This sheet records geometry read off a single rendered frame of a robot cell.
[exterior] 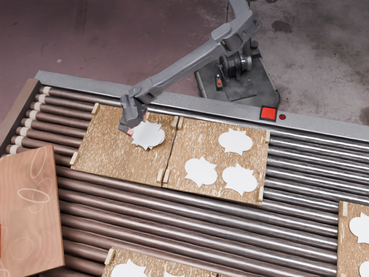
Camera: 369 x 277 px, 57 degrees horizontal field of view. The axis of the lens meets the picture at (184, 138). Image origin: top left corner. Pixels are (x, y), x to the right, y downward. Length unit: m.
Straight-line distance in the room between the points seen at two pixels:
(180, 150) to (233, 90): 1.12
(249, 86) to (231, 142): 1.10
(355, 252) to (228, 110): 0.78
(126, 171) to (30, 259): 0.48
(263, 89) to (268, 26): 0.96
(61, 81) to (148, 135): 0.61
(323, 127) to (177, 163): 0.68
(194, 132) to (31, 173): 0.70
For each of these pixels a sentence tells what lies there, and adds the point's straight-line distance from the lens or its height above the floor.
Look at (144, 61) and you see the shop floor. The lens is 3.09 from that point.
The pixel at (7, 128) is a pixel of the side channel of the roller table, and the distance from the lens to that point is 1.78.
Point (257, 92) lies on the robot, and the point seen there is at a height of 0.24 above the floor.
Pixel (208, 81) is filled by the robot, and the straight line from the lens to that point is 2.58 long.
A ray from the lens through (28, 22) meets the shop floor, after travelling 3.84.
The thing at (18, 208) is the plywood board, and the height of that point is 1.04.
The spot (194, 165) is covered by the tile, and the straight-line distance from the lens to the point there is 1.44.
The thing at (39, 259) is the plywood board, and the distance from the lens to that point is 1.36.
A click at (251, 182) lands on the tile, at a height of 0.94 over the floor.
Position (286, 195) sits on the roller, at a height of 0.92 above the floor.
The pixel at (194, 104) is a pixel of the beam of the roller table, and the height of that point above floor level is 0.91.
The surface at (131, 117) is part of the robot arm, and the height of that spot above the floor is 1.23.
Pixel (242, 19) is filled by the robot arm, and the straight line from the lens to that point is 1.19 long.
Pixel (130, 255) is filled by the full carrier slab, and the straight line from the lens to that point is 1.37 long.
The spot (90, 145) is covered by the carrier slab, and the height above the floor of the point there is 0.94.
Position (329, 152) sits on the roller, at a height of 0.92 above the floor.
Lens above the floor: 2.25
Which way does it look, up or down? 61 degrees down
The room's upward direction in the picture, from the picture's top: 7 degrees counter-clockwise
